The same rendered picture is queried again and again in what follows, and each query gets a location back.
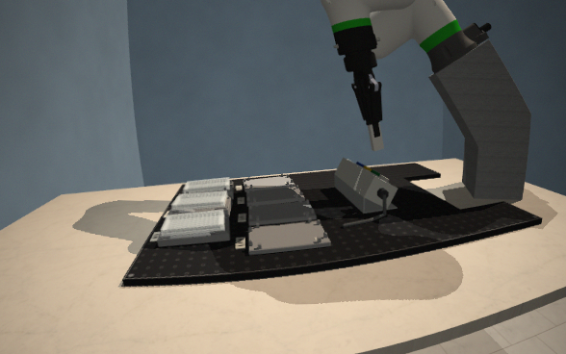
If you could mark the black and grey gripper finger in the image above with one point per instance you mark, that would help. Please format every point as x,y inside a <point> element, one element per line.
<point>361,103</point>
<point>374,111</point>

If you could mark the grey angled control panel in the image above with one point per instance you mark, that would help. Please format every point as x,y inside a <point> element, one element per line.
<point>364,189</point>

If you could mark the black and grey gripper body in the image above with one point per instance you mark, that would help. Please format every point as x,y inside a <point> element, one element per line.
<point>362,65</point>

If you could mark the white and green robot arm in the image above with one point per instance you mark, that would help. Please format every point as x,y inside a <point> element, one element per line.
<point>429,22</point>

